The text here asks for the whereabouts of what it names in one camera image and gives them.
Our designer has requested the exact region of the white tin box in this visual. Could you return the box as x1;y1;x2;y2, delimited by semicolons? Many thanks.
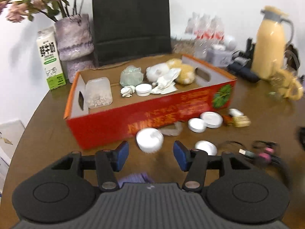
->
206;49;233;68

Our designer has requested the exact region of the small dark red packet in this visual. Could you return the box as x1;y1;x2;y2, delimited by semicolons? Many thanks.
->
222;115;235;126

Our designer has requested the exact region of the purple knit pouch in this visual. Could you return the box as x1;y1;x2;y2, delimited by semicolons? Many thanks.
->
118;172;155;188

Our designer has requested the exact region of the white round speaker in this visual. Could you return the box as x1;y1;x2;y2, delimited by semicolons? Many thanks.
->
223;35;237;50

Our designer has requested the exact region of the clear glass cup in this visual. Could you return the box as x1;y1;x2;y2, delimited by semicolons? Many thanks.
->
268;73;286;102

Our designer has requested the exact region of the white plush toy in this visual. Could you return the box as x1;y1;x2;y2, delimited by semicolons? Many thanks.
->
146;63;171;83

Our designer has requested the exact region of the black glasses case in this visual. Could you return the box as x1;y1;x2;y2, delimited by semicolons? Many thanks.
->
226;62;261;83

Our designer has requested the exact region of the black paper bag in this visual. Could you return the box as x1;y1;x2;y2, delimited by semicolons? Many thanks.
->
92;0;172;67

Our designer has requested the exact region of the white green milk carton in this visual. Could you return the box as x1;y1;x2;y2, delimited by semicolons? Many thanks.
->
36;26;67;91

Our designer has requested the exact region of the grey power adapter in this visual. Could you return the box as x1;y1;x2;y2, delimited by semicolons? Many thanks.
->
232;50;252;65

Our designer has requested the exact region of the black cable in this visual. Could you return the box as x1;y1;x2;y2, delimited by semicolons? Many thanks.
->
218;140;293;189

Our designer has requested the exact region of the white tissue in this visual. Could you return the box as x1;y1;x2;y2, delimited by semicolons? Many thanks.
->
151;68;182;94

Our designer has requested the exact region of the clear plastic wrapper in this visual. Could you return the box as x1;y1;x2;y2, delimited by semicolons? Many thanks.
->
158;122;184;136

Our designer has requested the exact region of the red cardboard box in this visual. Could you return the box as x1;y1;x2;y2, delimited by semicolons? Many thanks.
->
63;54;237;150

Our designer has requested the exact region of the white desk calendar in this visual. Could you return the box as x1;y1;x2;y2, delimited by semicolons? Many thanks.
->
0;120;25;163

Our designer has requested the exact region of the black charger stand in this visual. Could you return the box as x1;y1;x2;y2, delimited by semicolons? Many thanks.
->
245;38;256;58

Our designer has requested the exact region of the clear plastic container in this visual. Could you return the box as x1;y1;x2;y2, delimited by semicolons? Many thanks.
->
84;77;113;109

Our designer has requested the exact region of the large white round jar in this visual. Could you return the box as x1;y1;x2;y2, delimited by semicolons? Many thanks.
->
136;127;164;153

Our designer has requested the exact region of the yellow thermos jug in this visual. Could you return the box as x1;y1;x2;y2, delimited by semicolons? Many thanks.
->
251;5;295;80

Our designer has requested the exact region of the clear snack container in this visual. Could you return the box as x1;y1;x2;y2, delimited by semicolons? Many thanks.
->
171;37;197;55

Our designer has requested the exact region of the small white box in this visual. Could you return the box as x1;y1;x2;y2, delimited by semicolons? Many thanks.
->
228;108;245;117

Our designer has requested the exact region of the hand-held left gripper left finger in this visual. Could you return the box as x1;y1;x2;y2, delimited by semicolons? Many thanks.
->
51;141;130;192

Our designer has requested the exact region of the purple marbled vase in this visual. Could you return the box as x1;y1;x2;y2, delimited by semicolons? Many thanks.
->
54;14;96;83

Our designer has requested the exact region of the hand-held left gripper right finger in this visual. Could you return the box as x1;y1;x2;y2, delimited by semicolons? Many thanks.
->
173;140;254;192

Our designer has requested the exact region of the yellow plush toy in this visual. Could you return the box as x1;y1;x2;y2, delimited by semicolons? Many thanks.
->
165;58;197;85

